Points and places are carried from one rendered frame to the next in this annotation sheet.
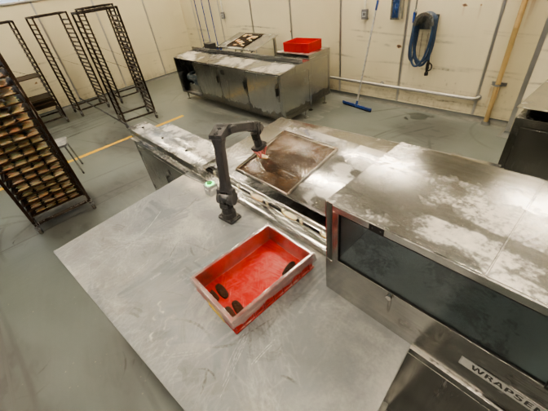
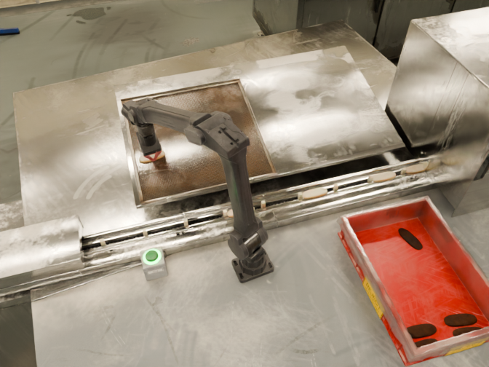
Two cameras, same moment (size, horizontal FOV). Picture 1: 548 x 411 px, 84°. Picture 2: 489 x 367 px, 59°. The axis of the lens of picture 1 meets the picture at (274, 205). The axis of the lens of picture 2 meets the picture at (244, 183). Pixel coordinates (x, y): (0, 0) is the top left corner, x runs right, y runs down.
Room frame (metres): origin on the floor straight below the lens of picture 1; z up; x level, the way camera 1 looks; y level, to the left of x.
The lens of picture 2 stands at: (1.15, 0.96, 2.05)
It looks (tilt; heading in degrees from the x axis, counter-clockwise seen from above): 48 degrees down; 292
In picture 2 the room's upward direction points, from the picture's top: 1 degrees counter-clockwise
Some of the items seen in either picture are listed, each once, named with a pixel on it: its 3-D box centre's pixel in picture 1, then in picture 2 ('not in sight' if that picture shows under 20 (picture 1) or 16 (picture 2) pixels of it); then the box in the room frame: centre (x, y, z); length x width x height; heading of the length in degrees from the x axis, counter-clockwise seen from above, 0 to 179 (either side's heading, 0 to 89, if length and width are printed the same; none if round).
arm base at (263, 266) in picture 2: (228, 212); (252, 260); (1.41, 0.27, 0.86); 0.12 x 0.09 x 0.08; 44
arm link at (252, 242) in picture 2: (226, 199); (247, 243); (1.43, 0.27, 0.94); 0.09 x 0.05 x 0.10; 155
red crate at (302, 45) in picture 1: (302, 45); not in sight; (5.29, -0.83, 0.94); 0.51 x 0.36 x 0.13; 42
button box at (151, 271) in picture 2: (212, 190); (154, 265); (1.70, 0.39, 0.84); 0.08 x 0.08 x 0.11; 38
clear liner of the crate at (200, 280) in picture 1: (254, 271); (417, 272); (0.92, 0.13, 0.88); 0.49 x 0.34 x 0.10; 127
